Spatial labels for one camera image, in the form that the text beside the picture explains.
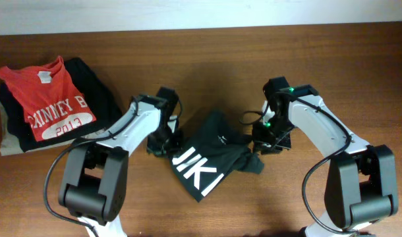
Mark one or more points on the beige folded t-shirt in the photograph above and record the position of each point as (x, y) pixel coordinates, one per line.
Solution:
(10, 144)

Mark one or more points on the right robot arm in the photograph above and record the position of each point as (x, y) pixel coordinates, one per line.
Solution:
(361, 186)

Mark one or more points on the red folded t-shirt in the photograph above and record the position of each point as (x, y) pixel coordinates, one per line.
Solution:
(52, 105)

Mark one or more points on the dark green t-shirt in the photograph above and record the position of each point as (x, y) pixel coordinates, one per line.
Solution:
(213, 152)

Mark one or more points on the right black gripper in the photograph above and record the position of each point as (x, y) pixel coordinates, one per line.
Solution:
(272, 141)

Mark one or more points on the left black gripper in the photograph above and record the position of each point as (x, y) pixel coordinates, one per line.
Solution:
(162, 145)

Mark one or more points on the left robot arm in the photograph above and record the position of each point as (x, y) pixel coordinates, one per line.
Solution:
(94, 183)

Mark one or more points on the black folded t-shirt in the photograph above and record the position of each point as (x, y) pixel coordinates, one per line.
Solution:
(97, 96)

